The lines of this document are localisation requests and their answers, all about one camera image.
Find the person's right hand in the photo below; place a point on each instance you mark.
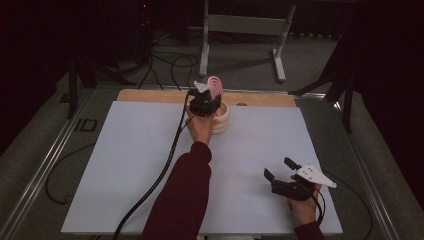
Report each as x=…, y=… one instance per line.
x=305, y=211

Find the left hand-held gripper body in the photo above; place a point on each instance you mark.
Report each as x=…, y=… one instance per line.
x=201, y=103

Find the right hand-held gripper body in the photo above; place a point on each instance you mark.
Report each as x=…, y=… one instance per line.
x=293, y=190

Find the grey metal stand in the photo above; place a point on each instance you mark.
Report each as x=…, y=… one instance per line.
x=246, y=25

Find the metal floor rail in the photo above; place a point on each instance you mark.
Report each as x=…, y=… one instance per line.
x=366, y=173
x=36, y=173

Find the cream ringed cup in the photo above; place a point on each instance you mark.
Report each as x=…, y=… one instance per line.
x=224, y=118

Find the white paper sheet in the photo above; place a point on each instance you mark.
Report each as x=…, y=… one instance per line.
x=133, y=160

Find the black tripod stand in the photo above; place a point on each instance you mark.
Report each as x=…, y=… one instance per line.
x=71, y=86
x=348, y=110

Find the person's left hand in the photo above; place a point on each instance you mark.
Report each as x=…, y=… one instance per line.
x=200, y=128

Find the pink hairbrush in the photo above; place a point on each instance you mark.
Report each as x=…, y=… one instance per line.
x=215, y=85

